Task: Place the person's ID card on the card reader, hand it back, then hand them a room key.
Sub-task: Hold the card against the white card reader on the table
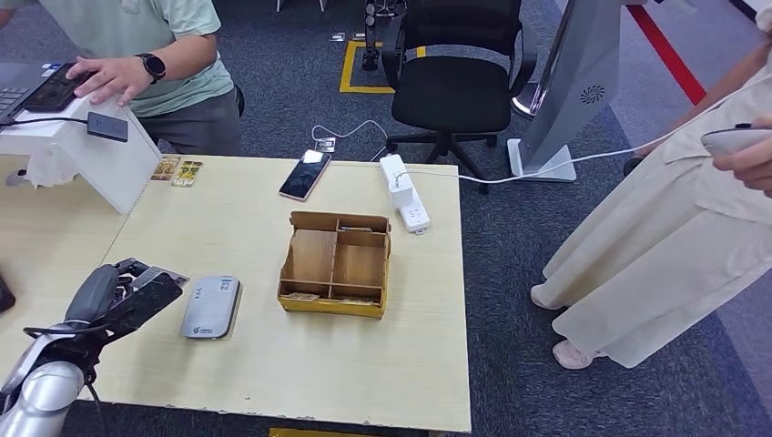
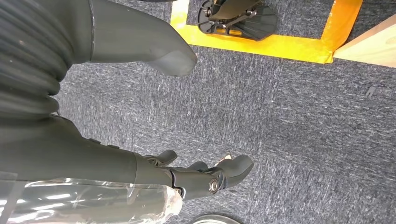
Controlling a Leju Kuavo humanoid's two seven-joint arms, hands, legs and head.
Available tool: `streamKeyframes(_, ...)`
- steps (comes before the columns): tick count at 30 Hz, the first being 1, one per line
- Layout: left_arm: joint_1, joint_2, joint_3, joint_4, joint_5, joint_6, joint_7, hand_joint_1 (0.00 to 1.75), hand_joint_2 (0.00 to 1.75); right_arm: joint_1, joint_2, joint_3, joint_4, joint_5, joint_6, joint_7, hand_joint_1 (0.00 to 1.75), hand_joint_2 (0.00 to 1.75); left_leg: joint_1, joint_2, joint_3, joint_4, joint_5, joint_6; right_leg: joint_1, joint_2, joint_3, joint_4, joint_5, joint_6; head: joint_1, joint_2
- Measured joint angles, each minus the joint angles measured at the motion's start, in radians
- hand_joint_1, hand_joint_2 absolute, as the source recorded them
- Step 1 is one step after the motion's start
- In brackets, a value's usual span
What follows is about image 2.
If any black robot foot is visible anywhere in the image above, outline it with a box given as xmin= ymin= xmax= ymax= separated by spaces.
xmin=197 ymin=0 xmax=278 ymax=42

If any yellow floor tape square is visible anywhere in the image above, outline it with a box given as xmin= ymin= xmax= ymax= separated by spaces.
xmin=169 ymin=0 xmax=364 ymax=64

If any pale paper scrap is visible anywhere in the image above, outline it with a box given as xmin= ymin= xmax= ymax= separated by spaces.
xmin=215 ymin=154 xmax=233 ymax=166

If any clear plastic wrap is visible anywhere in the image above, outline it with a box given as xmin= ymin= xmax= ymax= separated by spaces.
xmin=0 ymin=171 xmax=183 ymax=224

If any light wooden table panel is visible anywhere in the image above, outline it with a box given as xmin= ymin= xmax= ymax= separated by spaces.
xmin=333 ymin=14 xmax=396 ymax=69

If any round metal base plate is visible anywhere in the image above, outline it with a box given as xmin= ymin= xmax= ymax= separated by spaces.
xmin=190 ymin=214 xmax=242 ymax=224

